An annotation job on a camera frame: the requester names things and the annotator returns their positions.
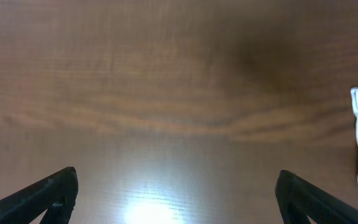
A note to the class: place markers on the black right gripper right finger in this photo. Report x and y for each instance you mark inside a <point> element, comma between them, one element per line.
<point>300,202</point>

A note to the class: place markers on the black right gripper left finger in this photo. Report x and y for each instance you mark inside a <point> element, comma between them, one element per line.
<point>53,196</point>

